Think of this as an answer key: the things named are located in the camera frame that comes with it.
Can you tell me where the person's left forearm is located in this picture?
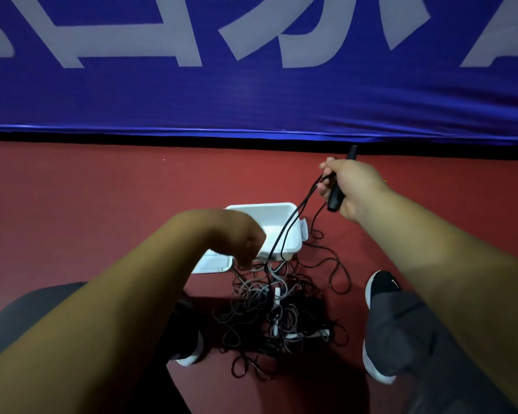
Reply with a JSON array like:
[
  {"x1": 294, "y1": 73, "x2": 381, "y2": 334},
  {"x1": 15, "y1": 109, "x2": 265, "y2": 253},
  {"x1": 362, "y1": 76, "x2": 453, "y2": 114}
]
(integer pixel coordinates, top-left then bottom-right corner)
[{"x1": 0, "y1": 211, "x2": 213, "y2": 414}]

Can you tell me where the person's left black shoe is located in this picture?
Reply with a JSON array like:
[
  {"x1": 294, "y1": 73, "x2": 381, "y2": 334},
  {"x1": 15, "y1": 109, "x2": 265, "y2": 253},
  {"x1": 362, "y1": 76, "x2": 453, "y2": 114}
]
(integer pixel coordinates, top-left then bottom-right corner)
[{"x1": 167, "y1": 295, "x2": 205, "y2": 367}]

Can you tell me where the person's left grey trouser leg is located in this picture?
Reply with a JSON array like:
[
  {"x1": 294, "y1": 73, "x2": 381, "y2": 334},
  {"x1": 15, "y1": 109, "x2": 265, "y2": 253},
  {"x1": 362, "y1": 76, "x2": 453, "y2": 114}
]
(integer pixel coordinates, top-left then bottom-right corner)
[{"x1": 0, "y1": 282, "x2": 195, "y2": 414}]

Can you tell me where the pile of tangled jump ropes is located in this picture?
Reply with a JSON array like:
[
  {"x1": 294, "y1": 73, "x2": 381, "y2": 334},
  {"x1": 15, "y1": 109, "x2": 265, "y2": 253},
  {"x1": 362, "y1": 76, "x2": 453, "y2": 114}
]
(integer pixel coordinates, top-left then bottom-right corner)
[{"x1": 213, "y1": 202, "x2": 353, "y2": 381}]

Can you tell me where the blue banner with white letters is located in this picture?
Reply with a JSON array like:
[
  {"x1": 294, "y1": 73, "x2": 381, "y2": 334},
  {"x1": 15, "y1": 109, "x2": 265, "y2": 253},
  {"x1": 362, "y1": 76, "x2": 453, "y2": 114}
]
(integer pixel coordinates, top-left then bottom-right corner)
[{"x1": 0, "y1": 0, "x2": 518, "y2": 146}]

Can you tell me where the person's right forearm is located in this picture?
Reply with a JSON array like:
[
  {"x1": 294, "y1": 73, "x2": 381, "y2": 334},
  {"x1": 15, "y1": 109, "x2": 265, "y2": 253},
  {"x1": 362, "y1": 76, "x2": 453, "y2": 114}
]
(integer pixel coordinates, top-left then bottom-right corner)
[{"x1": 357, "y1": 188, "x2": 518, "y2": 414}]

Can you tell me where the white plastic storage box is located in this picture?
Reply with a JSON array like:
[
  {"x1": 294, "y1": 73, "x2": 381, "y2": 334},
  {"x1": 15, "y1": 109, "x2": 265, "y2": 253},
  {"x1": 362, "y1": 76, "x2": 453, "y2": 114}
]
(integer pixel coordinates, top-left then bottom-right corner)
[{"x1": 224, "y1": 203, "x2": 310, "y2": 262}]

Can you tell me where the person's black shoe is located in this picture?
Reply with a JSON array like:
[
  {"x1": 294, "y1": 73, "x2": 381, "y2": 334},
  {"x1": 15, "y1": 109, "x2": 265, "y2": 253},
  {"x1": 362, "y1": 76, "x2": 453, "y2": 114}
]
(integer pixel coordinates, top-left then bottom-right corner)
[
  {"x1": 362, "y1": 270, "x2": 403, "y2": 385},
  {"x1": 167, "y1": 295, "x2": 205, "y2": 367}
]

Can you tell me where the black jump rope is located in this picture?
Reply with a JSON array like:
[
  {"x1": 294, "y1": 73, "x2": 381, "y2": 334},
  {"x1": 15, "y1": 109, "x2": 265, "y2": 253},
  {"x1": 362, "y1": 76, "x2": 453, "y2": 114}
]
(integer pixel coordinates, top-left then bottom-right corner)
[{"x1": 264, "y1": 145, "x2": 358, "y2": 276}]

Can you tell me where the person's grey trouser leg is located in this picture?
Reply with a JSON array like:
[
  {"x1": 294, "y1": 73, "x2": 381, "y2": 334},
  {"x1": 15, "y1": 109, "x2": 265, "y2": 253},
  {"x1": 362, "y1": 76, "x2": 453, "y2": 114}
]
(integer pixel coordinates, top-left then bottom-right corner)
[
  {"x1": 0, "y1": 282, "x2": 195, "y2": 414},
  {"x1": 364, "y1": 290, "x2": 518, "y2": 414}
]

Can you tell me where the person's right hand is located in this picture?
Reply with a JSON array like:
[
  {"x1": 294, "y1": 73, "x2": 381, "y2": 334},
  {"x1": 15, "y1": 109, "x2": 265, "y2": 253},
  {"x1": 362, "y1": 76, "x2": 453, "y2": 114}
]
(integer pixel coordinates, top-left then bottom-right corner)
[{"x1": 318, "y1": 157, "x2": 392, "y2": 224}]

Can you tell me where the white plastic box lid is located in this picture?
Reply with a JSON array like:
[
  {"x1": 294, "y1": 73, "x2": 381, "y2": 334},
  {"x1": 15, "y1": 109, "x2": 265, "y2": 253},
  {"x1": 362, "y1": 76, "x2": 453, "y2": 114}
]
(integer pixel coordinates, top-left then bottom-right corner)
[{"x1": 192, "y1": 249, "x2": 235, "y2": 275}]

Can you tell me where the person's right black shoe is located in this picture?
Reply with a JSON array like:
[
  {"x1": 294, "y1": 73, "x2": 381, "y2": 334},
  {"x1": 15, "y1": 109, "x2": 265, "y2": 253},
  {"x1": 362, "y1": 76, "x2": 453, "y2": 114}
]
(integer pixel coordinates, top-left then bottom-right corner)
[{"x1": 362, "y1": 270, "x2": 403, "y2": 385}]

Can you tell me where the person's left hand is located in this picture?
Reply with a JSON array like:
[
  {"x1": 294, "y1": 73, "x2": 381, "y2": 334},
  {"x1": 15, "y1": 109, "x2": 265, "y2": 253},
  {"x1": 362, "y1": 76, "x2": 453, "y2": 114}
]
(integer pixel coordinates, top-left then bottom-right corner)
[{"x1": 185, "y1": 208, "x2": 267, "y2": 269}]

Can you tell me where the person's right grey trouser leg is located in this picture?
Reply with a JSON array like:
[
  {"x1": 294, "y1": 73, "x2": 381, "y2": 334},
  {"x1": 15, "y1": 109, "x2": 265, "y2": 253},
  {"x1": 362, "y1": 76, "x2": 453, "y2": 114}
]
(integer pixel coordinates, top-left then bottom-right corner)
[{"x1": 364, "y1": 290, "x2": 518, "y2": 414}]

